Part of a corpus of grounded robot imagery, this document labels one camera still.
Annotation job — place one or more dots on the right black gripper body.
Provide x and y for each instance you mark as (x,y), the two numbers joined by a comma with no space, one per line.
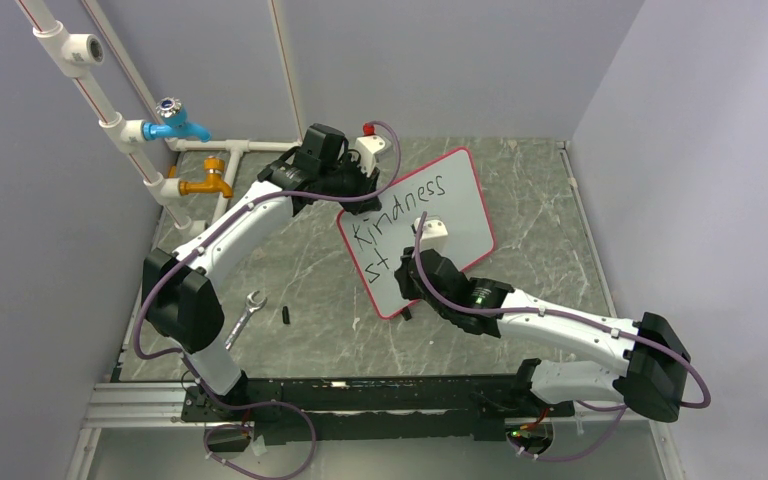
(411,289)

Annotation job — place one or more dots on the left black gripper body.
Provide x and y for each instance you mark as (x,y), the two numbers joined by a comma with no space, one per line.
(349,181)

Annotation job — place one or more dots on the pink-framed whiteboard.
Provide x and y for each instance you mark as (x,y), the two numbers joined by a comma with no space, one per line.
(447,190)

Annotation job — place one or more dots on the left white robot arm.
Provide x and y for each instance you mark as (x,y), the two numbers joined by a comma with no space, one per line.
(179,298)

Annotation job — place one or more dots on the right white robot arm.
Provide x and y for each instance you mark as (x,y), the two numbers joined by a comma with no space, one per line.
(641,364)

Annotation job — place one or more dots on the orange faucet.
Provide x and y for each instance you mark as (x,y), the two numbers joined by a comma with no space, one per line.
(214,182)

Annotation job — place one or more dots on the silver wrench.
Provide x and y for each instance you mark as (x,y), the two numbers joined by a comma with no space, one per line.
(254,302)

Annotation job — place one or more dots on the blue faucet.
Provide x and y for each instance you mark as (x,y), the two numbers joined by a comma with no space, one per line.
(174,123)

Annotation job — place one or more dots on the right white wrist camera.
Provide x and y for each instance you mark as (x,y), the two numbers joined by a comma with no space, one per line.
(433,234)

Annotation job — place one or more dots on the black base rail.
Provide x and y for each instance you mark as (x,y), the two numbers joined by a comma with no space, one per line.
(480,407)

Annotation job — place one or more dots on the white pvc pipe frame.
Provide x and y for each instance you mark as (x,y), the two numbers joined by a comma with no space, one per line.
(76,55)

